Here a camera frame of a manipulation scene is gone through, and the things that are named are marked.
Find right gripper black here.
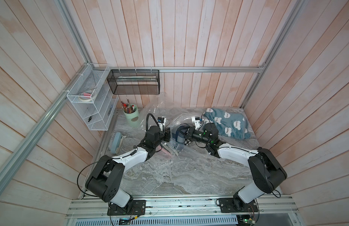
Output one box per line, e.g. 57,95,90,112
178,127,212,147

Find grey navy cloth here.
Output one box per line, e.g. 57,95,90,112
172,124,190,145

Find teal bear print blanket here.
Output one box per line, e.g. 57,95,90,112
204,108,251,140

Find clear plastic vacuum bag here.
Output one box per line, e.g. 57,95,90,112
137,94,214,160

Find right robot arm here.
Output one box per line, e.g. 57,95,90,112
176,123,288,210

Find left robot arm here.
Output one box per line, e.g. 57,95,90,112
85,126,170,211

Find green pen cup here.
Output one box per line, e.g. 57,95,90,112
123,105,140,127

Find pens in cup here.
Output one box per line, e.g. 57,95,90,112
121,99,137,114

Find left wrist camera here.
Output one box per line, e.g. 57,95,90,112
157,117,167,131

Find black mesh wall basket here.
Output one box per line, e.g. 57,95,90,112
107,69,161,95

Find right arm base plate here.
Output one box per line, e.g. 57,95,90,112
217,198,259,213

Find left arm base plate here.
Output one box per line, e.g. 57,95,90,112
107,200,146,216

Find white wire shelf rack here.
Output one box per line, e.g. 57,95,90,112
67,63,119,131

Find aluminium rail base frame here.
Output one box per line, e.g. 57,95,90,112
64,195,304,226

